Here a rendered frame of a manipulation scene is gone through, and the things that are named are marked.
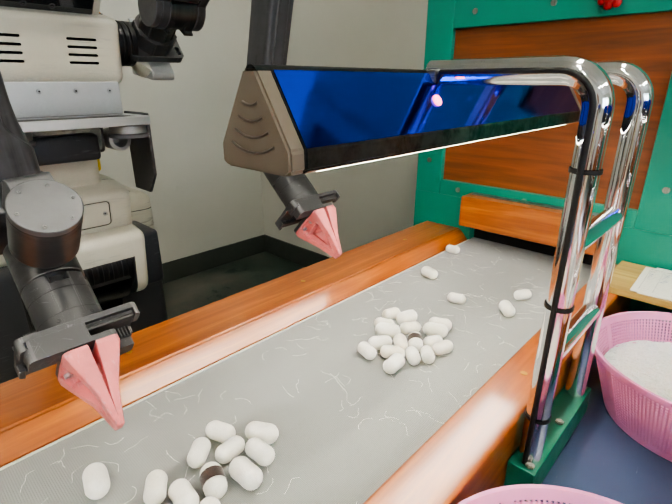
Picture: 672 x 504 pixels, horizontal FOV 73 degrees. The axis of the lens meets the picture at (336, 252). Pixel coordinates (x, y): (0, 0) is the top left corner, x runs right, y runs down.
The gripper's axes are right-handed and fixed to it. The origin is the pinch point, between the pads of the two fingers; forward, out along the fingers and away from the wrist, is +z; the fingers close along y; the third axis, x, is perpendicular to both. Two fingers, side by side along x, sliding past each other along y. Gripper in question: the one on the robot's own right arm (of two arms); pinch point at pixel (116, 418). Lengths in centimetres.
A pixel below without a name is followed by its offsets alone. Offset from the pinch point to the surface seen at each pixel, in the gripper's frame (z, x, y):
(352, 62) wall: -118, 51, 169
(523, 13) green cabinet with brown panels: -31, -28, 87
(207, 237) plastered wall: -113, 177, 127
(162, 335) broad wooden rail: -11.2, 16.4, 13.3
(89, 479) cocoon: 3.0, 4.9, -2.9
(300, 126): -7.1, -27.9, 11.3
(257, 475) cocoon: 11.0, -2.0, 8.1
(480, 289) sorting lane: 8, 3, 64
